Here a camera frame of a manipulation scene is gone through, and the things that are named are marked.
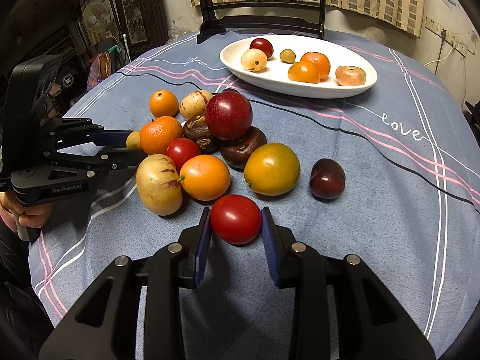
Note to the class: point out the blue striped tablecloth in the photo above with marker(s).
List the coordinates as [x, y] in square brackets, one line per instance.
[410, 208]

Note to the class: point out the large red plum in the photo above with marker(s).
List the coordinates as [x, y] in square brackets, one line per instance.
[228, 115]

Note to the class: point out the wall power socket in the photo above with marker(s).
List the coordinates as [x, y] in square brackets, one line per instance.
[463, 42]

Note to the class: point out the yellow-green orange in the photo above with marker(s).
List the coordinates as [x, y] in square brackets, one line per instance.
[272, 170]

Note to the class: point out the electric fan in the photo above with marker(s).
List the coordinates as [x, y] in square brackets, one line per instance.
[96, 18]

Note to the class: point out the tan persimmon fruit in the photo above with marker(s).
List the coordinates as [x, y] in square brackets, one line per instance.
[350, 76]

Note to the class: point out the small olive-yellow fruit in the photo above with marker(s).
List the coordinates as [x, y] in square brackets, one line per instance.
[287, 56]

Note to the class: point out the dimpled orange mandarin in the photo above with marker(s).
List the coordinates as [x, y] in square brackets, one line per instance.
[156, 136]

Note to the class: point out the round goldfish screen ornament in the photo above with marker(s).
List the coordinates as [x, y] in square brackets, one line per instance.
[212, 25]

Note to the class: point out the olive green small fruit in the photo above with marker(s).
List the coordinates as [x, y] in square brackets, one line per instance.
[133, 141]

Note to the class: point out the small dark plum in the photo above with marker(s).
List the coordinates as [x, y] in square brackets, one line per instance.
[229, 90]

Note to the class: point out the red cherry tomato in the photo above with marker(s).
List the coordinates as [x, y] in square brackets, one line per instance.
[236, 219]

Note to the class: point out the pale yellow round fruit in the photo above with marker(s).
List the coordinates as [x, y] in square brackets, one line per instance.
[254, 60]

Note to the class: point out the large yellow pepino melon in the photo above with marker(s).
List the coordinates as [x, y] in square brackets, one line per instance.
[158, 185]

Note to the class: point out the smooth orange fruit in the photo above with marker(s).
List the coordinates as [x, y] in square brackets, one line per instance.
[205, 177]

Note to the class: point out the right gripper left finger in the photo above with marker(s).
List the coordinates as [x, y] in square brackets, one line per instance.
[102, 323]

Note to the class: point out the dark red cherry plum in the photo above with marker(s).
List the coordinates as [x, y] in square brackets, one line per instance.
[327, 179]

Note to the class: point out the person's left hand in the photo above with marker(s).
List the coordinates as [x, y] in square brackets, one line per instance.
[32, 216]

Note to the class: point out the orange fruit in plate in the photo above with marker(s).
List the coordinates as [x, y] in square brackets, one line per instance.
[303, 72]

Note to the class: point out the dark wooden cabinet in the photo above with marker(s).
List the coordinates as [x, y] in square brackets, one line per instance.
[40, 27]

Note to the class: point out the beige striped pepino melon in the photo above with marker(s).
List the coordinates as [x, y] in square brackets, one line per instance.
[194, 104]

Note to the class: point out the brown mangosteen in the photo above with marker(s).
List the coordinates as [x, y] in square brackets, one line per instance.
[236, 153]
[197, 131]

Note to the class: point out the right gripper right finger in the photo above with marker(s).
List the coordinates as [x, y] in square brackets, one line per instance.
[371, 323]

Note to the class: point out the large orange on cloth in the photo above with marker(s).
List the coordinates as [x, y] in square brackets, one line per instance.
[163, 103]

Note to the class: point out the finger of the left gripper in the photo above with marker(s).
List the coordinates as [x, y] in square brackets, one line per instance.
[108, 137]
[99, 165]

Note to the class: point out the white oval plate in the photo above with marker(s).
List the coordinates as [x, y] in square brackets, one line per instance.
[275, 76]

